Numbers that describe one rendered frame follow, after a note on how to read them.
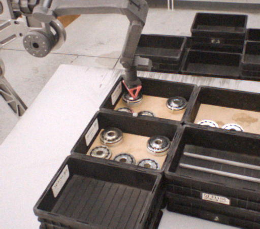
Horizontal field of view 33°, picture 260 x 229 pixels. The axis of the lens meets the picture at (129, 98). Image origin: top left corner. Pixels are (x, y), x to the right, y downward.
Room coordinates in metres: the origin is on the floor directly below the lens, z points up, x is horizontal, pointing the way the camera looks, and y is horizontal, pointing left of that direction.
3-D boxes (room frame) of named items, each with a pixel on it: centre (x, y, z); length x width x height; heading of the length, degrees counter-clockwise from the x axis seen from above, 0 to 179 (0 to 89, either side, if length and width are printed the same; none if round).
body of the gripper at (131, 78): (1.75, -0.02, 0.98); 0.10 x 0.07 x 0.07; 16
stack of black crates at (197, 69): (2.56, -0.60, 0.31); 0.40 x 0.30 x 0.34; 71
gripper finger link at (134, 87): (1.73, -0.02, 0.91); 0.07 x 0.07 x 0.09; 16
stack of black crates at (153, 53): (2.69, -0.22, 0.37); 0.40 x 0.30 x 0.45; 71
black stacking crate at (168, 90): (1.63, -0.09, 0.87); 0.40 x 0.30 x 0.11; 67
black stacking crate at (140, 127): (1.36, 0.03, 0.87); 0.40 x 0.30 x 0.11; 67
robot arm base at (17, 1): (1.64, 0.39, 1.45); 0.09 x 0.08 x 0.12; 161
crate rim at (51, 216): (1.08, 0.15, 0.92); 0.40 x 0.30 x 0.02; 67
